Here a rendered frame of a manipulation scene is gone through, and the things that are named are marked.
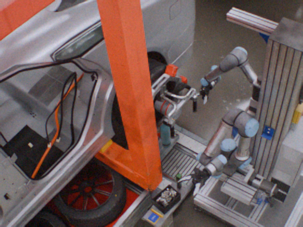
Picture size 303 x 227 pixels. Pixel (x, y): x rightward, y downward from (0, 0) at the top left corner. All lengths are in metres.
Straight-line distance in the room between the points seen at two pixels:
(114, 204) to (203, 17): 3.37
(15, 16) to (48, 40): 1.12
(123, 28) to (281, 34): 0.92
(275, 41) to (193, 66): 2.82
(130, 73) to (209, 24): 3.56
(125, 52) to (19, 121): 1.79
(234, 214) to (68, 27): 2.14
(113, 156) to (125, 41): 1.54
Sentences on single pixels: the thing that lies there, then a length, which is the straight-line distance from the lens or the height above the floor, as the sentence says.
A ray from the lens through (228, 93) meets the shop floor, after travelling 4.71.
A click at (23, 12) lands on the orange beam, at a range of 1.56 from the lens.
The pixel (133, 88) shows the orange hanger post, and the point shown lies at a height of 1.80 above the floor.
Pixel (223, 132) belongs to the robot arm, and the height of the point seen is 1.32.
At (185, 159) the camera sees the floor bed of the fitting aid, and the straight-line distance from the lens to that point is 4.08.
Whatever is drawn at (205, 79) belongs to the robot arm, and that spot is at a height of 0.99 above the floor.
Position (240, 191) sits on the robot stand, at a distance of 3.12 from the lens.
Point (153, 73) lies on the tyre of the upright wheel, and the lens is 3.27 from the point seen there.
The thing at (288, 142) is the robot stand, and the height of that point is 1.23.
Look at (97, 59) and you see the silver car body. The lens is 2.83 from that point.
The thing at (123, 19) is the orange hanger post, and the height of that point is 2.30.
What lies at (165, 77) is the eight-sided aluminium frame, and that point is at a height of 1.12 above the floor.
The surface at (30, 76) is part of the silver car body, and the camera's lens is 3.80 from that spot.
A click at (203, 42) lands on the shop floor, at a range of 5.37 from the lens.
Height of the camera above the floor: 3.47
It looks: 50 degrees down
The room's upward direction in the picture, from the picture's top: 8 degrees counter-clockwise
